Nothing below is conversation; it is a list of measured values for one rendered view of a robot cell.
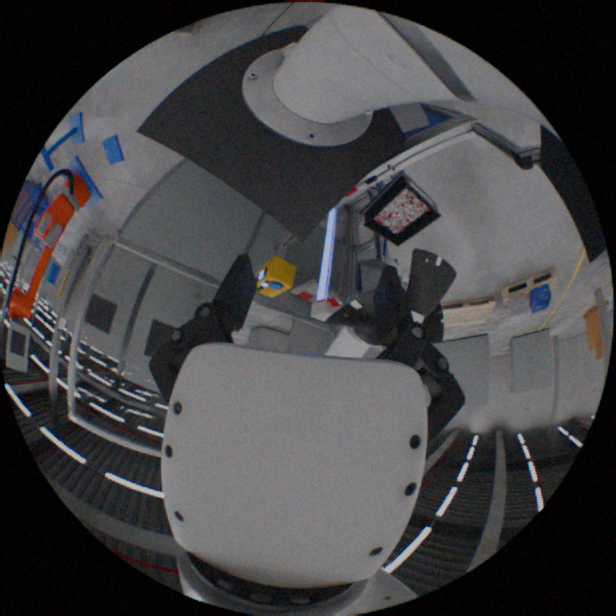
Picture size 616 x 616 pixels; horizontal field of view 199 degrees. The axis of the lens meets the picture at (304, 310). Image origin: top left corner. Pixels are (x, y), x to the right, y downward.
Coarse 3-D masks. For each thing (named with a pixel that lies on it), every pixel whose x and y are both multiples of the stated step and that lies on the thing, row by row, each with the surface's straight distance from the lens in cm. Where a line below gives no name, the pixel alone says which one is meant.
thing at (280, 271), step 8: (272, 264) 63; (280, 264) 64; (288, 264) 66; (272, 272) 61; (280, 272) 63; (288, 272) 65; (264, 280) 64; (272, 280) 62; (280, 280) 62; (288, 280) 64; (264, 288) 70; (272, 288) 68; (288, 288) 65; (272, 296) 75
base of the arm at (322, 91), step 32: (320, 32) 19; (352, 32) 16; (384, 32) 15; (256, 64) 30; (288, 64) 23; (320, 64) 19; (352, 64) 17; (384, 64) 16; (416, 64) 15; (256, 96) 27; (288, 96) 24; (320, 96) 21; (352, 96) 20; (384, 96) 19; (416, 96) 18; (448, 96) 17; (288, 128) 26; (320, 128) 27; (352, 128) 30
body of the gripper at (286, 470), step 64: (192, 384) 7; (256, 384) 6; (320, 384) 6; (384, 384) 6; (192, 448) 7; (256, 448) 6; (320, 448) 6; (384, 448) 6; (192, 512) 8; (256, 512) 6; (320, 512) 6; (384, 512) 7; (256, 576) 9; (320, 576) 8
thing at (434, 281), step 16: (416, 256) 67; (432, 256) 69; (416, 272) 68; (432, 272) 70; (448, 272) 74; (416, 288) 69; (432, 288) 71; (448, 288) 75; (416, 304) 70; (432, 304) 72
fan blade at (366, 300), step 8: (360, 296) 46; (368, 296) 46; (360, 304) 48; (368, 304) 48; (336, 312) 50; (344, 312) 50; (352, 312) 50; (360, 312) 50; (368, 312) 51; (328, 320) 53; (336, 320) 53; (344, 320) 54; (352, 320) 54; (360, 320) 54; (368, 320) 54; (360, 328) 60; (368, 328) 60; (376, 328) 59
